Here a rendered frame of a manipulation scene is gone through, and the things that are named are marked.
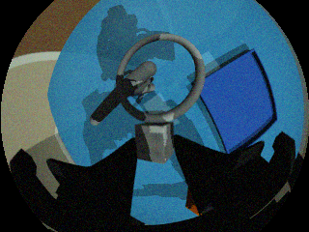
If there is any blue tray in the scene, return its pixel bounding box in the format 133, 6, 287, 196
200, 49, 278, 154

